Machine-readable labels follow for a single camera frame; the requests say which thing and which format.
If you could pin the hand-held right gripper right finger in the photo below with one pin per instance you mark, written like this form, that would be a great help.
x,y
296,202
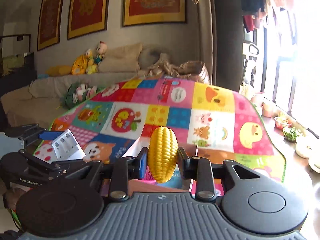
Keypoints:
x,y
183,160

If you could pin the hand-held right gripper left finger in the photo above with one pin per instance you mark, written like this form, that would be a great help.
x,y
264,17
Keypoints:
x,y
142,162

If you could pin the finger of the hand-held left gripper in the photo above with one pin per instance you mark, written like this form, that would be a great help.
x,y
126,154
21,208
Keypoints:
x,y
52,134
62,167

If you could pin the pink plastic toy basket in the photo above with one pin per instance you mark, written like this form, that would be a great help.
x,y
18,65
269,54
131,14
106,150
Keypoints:
x,y
147,180

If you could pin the white battery charger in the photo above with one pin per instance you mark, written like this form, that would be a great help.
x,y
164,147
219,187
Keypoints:
x,y
67,147

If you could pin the yellow toy corn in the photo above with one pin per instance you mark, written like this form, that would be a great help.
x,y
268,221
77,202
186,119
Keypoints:
x,y
162,152

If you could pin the beige sofa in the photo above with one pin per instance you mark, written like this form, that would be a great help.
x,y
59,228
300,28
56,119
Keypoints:
x,y
37,95

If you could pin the green pink plush toy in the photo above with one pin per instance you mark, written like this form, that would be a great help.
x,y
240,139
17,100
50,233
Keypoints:
x,y
80,93

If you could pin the colourful cartoon play mat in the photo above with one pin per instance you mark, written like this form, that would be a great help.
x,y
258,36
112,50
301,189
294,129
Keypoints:
x,y
212,120

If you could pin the yellow cushion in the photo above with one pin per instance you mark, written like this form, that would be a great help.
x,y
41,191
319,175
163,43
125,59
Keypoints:
x,y
58,70

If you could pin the orange yellow plush toy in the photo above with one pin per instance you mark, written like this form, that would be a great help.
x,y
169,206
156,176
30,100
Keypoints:
x,y
78,66

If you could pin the dark cabinet with fish tank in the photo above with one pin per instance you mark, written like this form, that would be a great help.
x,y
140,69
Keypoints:
x,y
15,65

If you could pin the yellow duck plush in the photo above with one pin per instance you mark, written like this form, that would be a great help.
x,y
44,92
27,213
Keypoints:
x,y
90,62

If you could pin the crumpled beige blanket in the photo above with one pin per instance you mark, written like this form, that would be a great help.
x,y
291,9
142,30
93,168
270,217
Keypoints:
x,y
180,70

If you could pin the cartoon boy plush doll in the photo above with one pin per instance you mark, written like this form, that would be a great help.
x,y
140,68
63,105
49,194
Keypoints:
x,y
100,53

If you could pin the pink flower pot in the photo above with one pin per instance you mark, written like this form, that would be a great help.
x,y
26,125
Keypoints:
x,y
267,108

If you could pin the beige sofa cushion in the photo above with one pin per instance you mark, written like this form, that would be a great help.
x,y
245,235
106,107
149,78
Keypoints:
x,y
120,57

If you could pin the red pot with plant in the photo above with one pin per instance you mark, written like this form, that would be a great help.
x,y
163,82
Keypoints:
x,y
282,122

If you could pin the grey neck pillow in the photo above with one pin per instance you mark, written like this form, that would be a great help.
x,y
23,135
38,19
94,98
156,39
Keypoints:
x,y
150,55

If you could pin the small green potted plant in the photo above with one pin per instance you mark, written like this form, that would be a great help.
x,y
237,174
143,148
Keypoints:
x,y
291,133

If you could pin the white bowl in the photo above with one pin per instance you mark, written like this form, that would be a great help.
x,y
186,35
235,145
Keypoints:
x,y
306,148

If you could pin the dark grey curtain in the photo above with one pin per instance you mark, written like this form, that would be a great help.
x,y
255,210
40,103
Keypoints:
x,y
222,30

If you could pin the hanging clothes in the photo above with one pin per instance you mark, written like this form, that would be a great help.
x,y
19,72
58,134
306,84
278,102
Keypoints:
x,y
265,2

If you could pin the red gold framed wall picture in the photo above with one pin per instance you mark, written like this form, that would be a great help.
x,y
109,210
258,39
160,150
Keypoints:
x,y
155,0
51,17
88,7

